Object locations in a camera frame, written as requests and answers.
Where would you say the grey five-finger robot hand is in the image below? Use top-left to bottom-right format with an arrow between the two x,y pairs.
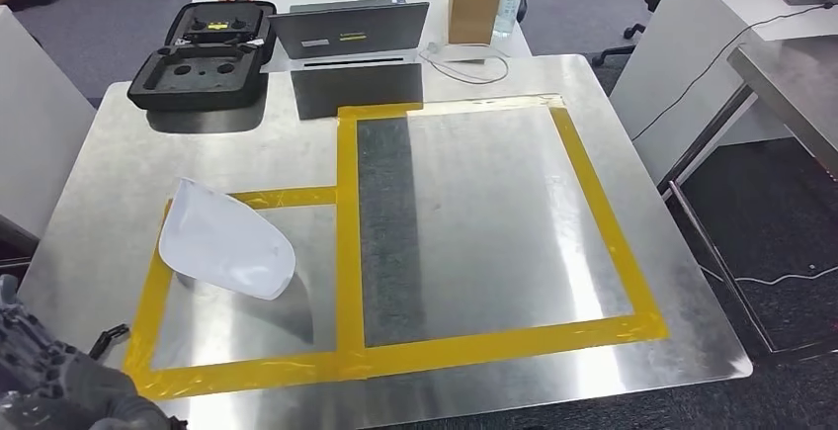
0,275 -> 138,415

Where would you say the white plastic mirror cover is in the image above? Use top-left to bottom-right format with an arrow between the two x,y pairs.
158,178 -> 297,301

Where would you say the steel workbench table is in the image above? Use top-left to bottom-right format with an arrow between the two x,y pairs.
16,53 -> 754,430
657,34 -> 838,364

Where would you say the black plastic strip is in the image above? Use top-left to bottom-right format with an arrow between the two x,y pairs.
88,323 -> 131,361

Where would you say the white desk side panel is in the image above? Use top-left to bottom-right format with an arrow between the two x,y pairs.
0,4 -> 98,241

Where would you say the small yellow tape rectangle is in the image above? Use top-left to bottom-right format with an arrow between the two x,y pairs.
122,186 -> 342,402

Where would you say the black foam-lined case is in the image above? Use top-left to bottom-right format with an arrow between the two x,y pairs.
126,0 -> 279,113

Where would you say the brown cardboard box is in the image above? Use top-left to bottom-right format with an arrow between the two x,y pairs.
448,0 -> 507,45

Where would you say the large yellow tape rectangle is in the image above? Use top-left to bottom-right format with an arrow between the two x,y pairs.
335,94 -> 670,383

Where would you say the white office desk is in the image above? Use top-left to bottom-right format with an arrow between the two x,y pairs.
609,0 -> 838,186

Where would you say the white charger cable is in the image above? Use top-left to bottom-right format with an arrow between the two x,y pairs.
418,41 -> 511,86

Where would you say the white floor cable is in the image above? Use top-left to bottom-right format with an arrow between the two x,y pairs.
700,264 -> 838,288

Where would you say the black power cable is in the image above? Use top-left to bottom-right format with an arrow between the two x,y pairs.
631,2 -> 836,143

